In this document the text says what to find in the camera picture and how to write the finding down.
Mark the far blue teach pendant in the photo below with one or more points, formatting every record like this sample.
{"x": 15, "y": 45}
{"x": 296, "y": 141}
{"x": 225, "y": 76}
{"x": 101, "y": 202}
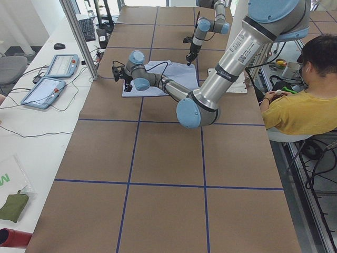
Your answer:
{"x": 63, "y": 66}

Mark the black keyboard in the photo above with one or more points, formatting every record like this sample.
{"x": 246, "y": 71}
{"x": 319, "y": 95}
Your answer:
{"x": 87, "y": 28}

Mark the aluminium frame post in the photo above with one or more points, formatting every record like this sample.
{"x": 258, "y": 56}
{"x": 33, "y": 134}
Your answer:
{"x": 79, "y": 37}

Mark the green folded cloth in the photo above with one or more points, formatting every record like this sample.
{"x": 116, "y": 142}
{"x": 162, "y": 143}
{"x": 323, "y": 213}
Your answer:
{"x": 13, "y": 207}

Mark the white camera stand pedestal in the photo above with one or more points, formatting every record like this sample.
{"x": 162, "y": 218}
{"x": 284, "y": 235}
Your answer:
{"x": 227, "y": 76}

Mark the clear plastic bag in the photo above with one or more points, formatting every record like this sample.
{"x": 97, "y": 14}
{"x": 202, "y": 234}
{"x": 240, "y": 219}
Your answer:
{"x": 14, "y": 180}

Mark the black computer mouse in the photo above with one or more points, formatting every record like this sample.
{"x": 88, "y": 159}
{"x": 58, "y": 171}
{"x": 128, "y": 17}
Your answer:
{"x": 59, "y": 46}

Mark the near blue teach pendant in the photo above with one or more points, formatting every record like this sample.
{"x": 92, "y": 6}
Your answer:
{"x": 44, "y": 93}

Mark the light blue striped shirt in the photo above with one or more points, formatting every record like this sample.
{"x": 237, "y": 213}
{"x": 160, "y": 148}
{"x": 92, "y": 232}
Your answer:
{"x": 180, "y": 73}

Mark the person in yellow shirt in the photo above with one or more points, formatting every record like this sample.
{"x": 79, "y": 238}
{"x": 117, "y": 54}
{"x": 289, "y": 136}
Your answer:
{"x": 313, "y": 110}

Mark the red cylinder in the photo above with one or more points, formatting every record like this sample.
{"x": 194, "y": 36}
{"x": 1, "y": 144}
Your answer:
{"x": 14, "y": 238}

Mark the black handheld device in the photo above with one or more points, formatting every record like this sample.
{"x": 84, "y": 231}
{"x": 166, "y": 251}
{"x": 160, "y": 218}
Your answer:
{"x": 102, "y": 38}

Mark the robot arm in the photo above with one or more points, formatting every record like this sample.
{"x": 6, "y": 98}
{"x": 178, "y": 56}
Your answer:
{"x": 265, "y": 22}
{"x": 204, "y": 25}

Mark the brown paper table cover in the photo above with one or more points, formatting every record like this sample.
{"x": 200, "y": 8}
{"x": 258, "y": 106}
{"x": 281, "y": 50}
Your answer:
{"x": 134, "y": 180}

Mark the blue teach pendant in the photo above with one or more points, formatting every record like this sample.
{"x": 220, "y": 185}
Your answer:
{"x": 44, "y": 93}
{"x": 63, "y": 66}

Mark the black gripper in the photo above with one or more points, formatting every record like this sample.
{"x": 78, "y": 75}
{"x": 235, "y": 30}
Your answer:
{"x": 128, "y": 79}
{"x": 192, "y": 49}

